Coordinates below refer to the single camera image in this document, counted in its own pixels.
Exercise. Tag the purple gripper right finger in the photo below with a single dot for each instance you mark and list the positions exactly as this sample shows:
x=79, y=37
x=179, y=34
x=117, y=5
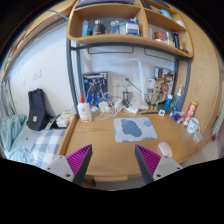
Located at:
x=152, y=166

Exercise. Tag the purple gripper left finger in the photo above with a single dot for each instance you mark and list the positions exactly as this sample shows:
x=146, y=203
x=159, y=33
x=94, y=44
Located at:
x=72, y=167

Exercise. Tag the pink computer mouse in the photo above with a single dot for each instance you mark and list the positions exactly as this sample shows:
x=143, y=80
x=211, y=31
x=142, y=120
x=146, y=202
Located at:
x=165, y=149

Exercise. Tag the grey blue mouse pad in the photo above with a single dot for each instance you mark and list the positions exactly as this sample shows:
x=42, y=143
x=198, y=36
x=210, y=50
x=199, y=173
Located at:
x=133, y=129

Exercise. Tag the blue checkered pillow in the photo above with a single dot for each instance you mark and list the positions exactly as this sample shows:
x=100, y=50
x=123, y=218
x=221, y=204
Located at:
x=46, y=147

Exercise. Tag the wooden desk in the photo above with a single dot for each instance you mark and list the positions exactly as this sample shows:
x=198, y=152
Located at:
x=114, y=162

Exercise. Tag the small clear glass cup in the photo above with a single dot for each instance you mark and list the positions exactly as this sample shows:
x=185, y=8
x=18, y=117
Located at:
x=197, y=137

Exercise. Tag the silver laptop on bed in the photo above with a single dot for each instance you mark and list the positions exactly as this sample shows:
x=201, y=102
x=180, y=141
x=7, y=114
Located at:
x=26, y=140

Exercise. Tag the white patterned mug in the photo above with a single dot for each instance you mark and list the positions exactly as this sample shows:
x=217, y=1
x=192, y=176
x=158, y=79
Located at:
x=193, y=126

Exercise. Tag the white bottle red cap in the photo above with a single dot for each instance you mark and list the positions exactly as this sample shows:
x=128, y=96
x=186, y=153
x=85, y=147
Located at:
x=84, y=110

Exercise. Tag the black backpack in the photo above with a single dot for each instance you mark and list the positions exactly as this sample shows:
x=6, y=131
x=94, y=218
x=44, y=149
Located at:
x=38, y=117

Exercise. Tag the white power adapter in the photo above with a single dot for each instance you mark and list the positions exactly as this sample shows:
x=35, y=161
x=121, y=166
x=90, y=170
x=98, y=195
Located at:
x=104, y=107

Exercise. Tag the blue spray bottle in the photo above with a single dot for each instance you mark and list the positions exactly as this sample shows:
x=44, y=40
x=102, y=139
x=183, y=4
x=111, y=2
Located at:
x=177, y=99

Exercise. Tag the red yellow chips can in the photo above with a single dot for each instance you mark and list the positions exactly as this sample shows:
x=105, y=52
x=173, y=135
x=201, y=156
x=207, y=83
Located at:
x=190, y=112

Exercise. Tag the light blue blanket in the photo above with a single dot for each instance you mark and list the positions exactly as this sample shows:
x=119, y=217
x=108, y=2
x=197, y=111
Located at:
x=10, y=130

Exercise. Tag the blue robot model box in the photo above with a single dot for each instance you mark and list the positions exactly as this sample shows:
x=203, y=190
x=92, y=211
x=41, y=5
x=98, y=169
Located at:
x=95, y=86

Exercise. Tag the colourful comic box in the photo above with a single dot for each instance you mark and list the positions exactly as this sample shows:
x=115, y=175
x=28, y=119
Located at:
x=164, y=79

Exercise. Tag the blue bottle on shelf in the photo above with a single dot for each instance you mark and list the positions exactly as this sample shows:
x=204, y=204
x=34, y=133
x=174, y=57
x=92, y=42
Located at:
x=86, y=29

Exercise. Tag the black jar on shelf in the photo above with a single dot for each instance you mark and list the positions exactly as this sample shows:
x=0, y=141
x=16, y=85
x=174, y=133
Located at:
x=99, y=27

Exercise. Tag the blue white box on shelf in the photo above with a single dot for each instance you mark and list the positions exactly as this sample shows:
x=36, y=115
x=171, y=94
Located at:
x=132, y=27

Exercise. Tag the wooden wall shelf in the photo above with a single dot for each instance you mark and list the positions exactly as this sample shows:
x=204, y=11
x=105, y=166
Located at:
x=152, y=23

